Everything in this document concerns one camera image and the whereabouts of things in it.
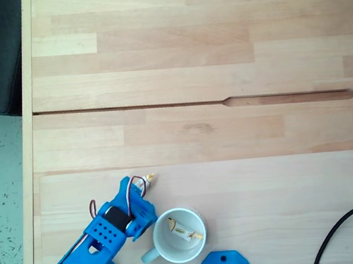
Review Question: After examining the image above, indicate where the yellow white sweet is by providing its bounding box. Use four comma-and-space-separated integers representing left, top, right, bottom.
142, 172, 158, 188
166, 212, 203, 245

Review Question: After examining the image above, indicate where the white mug with black print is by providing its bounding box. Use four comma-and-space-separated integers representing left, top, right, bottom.
133, 203, 213, 264

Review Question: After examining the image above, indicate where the light wooden board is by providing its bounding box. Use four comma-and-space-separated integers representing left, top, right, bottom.
29, 121, 353, 264

